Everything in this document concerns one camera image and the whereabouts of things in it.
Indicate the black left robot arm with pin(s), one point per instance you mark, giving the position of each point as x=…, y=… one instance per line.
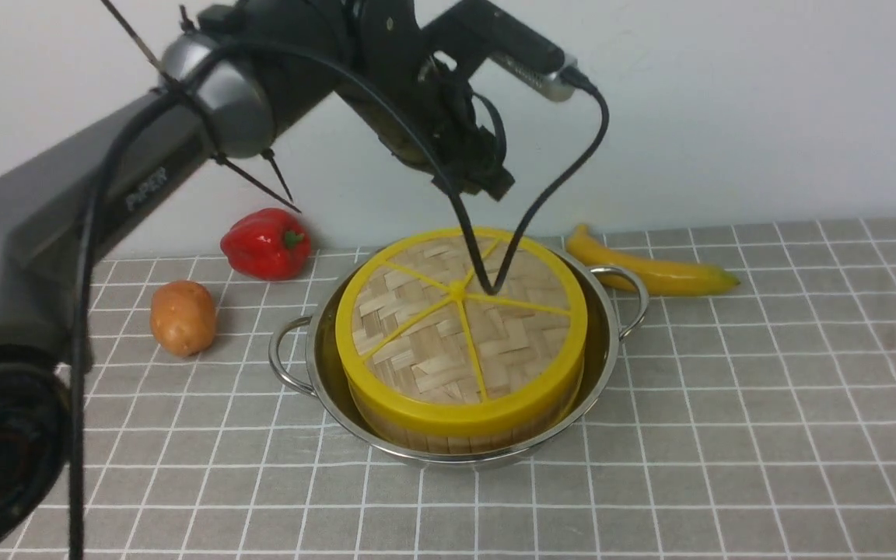
x=236, y=79

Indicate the woven bamboo steamer lid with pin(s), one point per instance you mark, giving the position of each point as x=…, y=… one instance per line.
x=416, y=321

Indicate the red bell pepper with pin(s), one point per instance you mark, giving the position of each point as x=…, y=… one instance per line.
x=270, y=245

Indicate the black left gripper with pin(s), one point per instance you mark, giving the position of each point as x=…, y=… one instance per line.
x=462, y=127

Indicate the brown potato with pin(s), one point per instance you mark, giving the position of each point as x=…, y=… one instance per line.
x=183, y=318

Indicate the yellow rimmed bamboo steamer basket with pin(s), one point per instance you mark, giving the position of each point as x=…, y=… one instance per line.
x=461, y=429

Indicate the yellow banana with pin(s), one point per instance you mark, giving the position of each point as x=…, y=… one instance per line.
x=663, y=278

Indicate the stainless steel pot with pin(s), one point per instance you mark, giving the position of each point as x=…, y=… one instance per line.
x=326, y=379

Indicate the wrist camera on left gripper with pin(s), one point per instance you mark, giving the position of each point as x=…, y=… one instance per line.
x=471, y=32

